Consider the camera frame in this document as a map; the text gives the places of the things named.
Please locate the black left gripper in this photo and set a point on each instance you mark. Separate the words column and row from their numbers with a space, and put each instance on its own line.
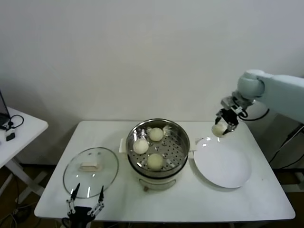
column 80, row 216

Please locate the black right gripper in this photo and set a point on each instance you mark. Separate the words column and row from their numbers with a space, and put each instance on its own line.
column 229, row 116

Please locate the white steamed baozi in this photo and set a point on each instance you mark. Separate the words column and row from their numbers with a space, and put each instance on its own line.
column 156, row 134
column 219, row 129
column 155, row 161
column 140, row 146

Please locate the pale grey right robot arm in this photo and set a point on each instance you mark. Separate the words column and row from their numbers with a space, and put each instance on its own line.
column 280, row 90

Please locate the stainless steel steamer basket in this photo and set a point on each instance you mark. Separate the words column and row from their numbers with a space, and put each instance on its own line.
column 175, row 142

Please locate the glass pot lid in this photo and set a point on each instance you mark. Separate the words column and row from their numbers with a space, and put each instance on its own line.
column 71, row 171

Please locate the white round plate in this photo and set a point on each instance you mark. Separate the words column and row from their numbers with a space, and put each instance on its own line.
column 221, row 161

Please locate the cream electric cooking pot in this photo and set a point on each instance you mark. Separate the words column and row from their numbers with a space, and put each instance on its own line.
column 156, row 183

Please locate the white folding side table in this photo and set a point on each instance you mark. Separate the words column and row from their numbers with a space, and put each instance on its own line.
column 28, row 128

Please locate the black and white power adapter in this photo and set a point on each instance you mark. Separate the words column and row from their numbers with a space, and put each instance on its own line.
column 10, row 137

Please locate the dark laptop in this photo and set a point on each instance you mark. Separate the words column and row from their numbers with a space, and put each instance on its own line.
column 2, row 111

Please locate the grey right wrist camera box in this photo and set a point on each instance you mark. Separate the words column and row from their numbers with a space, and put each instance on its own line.
column 226, row 102

